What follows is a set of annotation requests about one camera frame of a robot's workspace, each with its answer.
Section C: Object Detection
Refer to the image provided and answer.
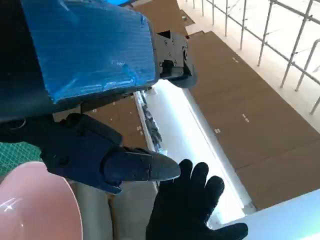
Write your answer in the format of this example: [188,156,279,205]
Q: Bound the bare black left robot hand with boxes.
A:
[0,0,198,196]

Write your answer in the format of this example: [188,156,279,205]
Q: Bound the long white beam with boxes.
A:
[132,81,257,221]

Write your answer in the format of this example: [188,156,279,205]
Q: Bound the white metal scaffold frame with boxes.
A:
[184,0,320,116]

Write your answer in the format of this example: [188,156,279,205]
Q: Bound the pink bowl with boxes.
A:
[0,161,83,240]

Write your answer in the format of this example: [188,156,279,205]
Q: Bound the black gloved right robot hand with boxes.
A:
[146,158,249,240]

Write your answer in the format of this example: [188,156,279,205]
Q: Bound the green cutting mat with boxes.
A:
[0,141,48,176]

